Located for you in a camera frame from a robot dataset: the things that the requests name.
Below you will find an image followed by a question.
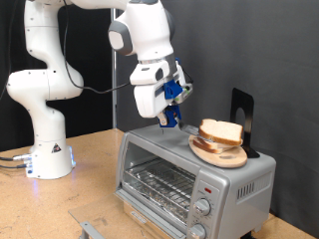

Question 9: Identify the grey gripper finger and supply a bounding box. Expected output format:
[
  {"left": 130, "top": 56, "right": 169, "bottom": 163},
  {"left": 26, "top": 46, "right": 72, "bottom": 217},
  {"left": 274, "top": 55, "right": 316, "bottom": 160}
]
[{"left": 157, "top": 111, "right": 169, "bottom": 127}]

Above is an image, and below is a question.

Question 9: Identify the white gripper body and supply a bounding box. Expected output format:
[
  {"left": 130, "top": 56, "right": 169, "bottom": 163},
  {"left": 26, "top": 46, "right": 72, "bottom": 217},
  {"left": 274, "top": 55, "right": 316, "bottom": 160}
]
[{"left": 129, "top": 60, "right": 194, "bottom": 120}]

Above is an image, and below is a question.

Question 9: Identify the spatula with blue grip block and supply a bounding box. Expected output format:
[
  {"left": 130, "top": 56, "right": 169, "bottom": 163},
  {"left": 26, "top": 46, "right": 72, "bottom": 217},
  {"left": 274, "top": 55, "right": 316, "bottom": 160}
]
[{"left": 159, "top": 105, "right": 209, "bottom": 140}]

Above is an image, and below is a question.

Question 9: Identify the white bread slice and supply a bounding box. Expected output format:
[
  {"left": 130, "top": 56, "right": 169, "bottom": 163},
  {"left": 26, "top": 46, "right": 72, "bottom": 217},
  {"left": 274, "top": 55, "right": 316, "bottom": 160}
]
[
  {"left": 192, "top": 136, "right": 234, "bottom": 154},
  {"left": 197, "top": 118, "right": 244, "bottom": 147}
]

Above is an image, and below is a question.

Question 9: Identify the glass oven door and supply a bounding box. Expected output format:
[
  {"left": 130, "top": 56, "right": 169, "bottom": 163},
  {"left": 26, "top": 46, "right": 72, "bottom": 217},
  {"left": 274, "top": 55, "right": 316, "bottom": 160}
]
[{"left": 68, "top": 191, "right": 188, "bottom": 239}]

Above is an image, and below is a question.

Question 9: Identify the silver oven knob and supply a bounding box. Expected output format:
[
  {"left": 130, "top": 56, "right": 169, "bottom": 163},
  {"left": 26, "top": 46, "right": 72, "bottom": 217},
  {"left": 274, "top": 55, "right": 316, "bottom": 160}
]
[
  {"left": 193, "top": 198, "right": 212, "bottom": 217},
  {"left": 187, "top": 223, "right": 207, "bottom": 239}
]

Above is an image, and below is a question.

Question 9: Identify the silver toaster oven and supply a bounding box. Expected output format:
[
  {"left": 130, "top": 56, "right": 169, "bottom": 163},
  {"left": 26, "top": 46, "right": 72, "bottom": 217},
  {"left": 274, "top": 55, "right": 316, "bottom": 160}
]
[{"left": 114, "top": 119, "right": 277, "bottom": 239}]

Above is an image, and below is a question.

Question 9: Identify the metal pole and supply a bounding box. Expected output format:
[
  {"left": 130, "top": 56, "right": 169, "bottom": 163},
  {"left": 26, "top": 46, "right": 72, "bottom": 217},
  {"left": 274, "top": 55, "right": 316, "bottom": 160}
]
[{"left": 111, "top": 8, "right": 119, "bottom": 129}]

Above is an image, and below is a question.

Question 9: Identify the black metal bookend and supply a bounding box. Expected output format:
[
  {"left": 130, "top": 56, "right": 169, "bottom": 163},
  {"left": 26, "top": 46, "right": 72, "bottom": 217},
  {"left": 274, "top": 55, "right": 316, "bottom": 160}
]
[{"left": 229, "top": 87, "right": 261, "bottom": 159}]

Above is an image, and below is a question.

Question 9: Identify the round wooden cutting board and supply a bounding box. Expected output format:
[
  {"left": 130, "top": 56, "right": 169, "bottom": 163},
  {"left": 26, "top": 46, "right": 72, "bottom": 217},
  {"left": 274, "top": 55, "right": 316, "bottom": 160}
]
[{"left": 187, "top": 133, "right": 249, "bottom": 169}]

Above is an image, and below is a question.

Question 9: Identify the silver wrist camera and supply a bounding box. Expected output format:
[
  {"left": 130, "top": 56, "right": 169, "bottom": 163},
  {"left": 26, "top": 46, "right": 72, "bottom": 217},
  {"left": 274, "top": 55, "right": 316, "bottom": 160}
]
[{"left": 175, "top": 84, "right": 194, "bottom": 105}]

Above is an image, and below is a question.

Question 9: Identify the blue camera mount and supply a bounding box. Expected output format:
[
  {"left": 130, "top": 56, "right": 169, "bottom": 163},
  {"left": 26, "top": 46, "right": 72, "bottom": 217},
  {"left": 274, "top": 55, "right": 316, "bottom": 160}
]
[{"left": 162, "top": 79, "right": 184, "bottom": 101}]

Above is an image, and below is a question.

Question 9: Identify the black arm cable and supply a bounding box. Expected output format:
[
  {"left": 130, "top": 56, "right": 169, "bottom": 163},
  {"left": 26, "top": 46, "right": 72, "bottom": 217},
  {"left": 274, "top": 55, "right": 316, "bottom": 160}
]
[{"left": 61, "top": 0, "right": 194, "bottom": 96}]

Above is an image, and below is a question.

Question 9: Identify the wire oven rack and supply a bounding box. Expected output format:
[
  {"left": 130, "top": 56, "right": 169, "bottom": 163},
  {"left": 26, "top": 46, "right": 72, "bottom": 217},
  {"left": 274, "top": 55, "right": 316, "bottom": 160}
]
[{"left": 123, "top": 158, "right": 197, "bottom": 222}]

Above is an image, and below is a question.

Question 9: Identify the base cable with silver plug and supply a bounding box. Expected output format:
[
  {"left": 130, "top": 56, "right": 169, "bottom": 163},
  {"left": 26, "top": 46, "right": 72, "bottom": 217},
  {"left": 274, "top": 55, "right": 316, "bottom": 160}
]
[{"left": 0, "top": 152, "right": 33, "bottom": 163}]

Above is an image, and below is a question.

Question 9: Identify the thin black base cable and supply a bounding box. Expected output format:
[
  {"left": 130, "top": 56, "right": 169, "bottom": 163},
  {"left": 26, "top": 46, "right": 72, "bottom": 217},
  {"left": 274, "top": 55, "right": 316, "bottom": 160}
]
[{"left": 0, "top": 162, "right": 28, "bottom": 170}]

